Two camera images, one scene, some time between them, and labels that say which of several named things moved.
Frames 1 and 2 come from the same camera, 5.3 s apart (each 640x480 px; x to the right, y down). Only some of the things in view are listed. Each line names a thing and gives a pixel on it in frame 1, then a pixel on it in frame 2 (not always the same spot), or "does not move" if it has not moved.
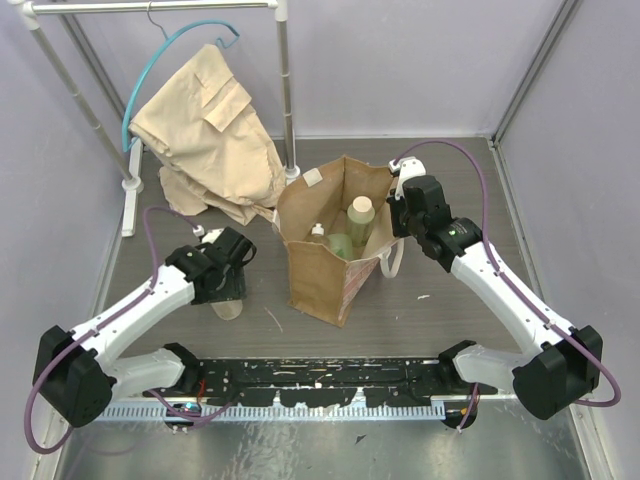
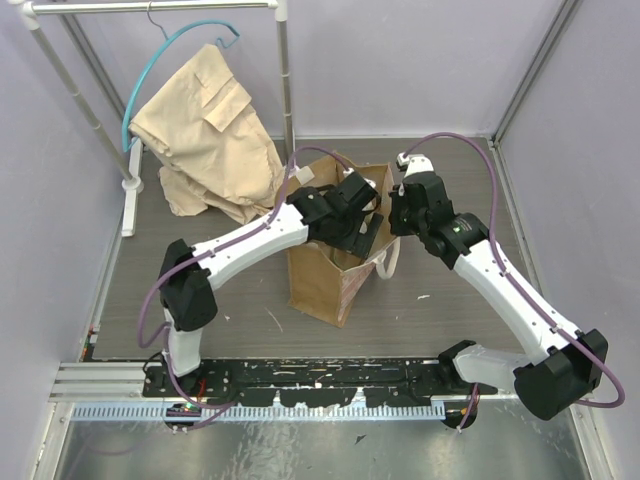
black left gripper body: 230,288 → 367,236
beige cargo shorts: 216,151 does not move
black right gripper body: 403,223 does not move
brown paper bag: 339,224 does not move
